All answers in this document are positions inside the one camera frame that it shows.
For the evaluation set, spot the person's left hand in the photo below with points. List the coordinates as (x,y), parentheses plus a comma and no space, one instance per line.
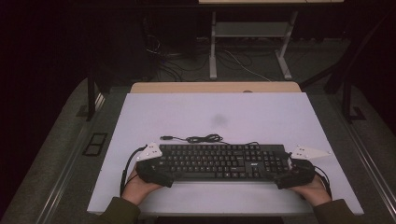
(137,189)

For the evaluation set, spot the wooden table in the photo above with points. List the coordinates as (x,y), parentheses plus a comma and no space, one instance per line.
(186,87)

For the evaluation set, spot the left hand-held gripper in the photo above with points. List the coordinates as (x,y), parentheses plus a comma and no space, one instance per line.
(151,174)

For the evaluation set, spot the person's right hand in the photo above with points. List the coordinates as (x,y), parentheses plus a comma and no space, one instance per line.
(311,193)

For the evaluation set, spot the black floor socket frame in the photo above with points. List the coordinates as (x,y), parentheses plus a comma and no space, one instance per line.
(95,144)

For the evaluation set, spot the black keyboard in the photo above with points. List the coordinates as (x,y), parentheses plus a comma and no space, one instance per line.
(218,161)

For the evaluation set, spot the black metal stand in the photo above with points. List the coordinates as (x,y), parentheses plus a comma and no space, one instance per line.
(346,102)

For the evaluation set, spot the aluminium rail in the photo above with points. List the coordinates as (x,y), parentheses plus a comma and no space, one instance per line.
(370,168)
(62,180)

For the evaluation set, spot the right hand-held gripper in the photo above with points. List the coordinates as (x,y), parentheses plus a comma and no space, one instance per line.
(300,174)

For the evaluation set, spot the white metal desk frame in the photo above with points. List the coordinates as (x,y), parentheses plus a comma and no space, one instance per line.
(213,62)

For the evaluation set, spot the white board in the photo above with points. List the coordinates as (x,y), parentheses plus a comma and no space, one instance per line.
(218,105)

